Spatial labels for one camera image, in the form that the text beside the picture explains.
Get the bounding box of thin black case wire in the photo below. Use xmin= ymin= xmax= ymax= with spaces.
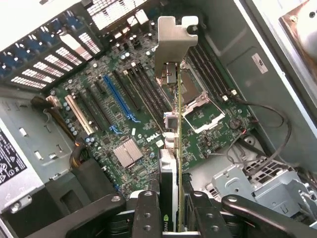
xmin=226 ymin=98 xmax=291 ymax=166

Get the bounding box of metal CPU socket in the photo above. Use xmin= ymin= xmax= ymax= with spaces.
xmin=179 ymin=64 xmax=226 ymax=132

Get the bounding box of metal disk bay cage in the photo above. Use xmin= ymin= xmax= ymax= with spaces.
xmin=212 ymin=158 xmax=317 ymax=221

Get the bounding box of grey power supply unit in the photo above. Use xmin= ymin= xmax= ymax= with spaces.
xmin=0 ymin=95 xmax=75 ymax=214

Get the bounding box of blue expansion slot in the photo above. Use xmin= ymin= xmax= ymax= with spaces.
xmin=103 ymin=75 xmax=141 ymax=123

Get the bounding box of black open PC case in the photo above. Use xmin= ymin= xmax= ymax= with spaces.
xmin=0 ymin=0 xmax=317 ymax=238

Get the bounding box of power supply cable bundle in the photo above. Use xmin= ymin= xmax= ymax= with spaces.
xmin=31 ymin=96 xmax=89 ymax=172

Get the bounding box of silver chipset heatsink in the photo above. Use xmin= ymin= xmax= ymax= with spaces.
xmin=112 ymin=138 xmax=144 ymax=169

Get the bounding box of beige expansion slot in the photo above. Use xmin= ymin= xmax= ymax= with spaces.
xmin=64 ymin=95 xmax=95 ymax=136

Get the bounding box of green Dell motherboard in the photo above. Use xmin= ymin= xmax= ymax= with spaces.
xmin=49 ymin=24 xmax=258 ymax=199

